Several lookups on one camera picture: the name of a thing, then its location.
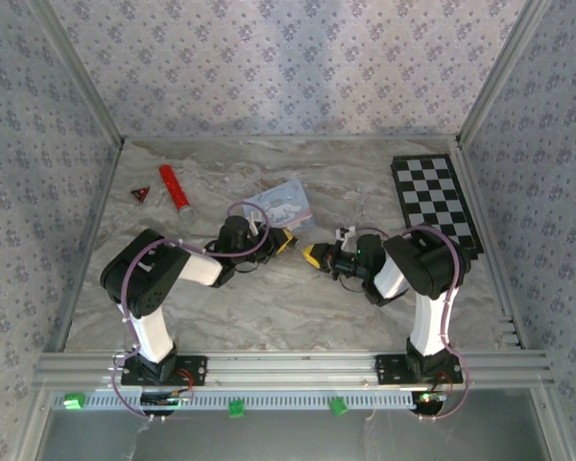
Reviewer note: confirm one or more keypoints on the clear printed plastic bag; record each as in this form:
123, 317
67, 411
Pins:
288, 201

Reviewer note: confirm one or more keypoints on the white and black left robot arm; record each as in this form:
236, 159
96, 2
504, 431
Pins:
149, 331

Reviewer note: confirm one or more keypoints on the red tube with silver end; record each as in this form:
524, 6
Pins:
173, 187

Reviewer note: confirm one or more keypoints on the black and grey chessboard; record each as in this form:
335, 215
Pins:
427, 192

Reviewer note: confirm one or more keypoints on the red and black triangle piece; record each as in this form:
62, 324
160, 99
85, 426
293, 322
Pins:
140, 194

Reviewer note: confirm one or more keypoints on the green terminal block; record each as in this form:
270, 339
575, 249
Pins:
338, 406
235, 409
73, 401

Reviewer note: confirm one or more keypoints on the small circuit board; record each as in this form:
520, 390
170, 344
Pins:
165, 399
431, 397

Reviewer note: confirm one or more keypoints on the grey metal sheet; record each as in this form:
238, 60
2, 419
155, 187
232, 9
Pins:
288, 439

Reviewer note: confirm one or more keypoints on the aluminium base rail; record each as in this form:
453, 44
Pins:
288, 370

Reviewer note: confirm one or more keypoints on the aluminium frame side rail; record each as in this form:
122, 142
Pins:
97, 216
501, 298

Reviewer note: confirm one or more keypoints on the aluminium frame corner post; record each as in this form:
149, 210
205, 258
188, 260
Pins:
83, 72
497, 72

